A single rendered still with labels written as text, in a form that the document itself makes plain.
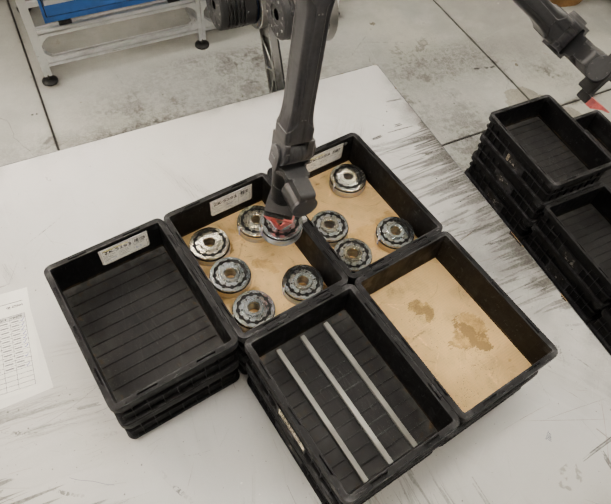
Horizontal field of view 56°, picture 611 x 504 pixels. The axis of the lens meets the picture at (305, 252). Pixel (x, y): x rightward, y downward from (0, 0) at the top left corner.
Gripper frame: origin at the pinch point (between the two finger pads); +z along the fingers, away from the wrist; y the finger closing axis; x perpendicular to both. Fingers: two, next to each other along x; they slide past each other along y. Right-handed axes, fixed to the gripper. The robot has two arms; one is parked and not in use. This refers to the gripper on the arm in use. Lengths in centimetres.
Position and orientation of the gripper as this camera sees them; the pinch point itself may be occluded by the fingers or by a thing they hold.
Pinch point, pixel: (281, 218)
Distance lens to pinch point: 137.9
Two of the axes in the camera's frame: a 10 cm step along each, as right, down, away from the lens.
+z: -0.8, 5.1, 8.6
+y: 2.3, -8.3, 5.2
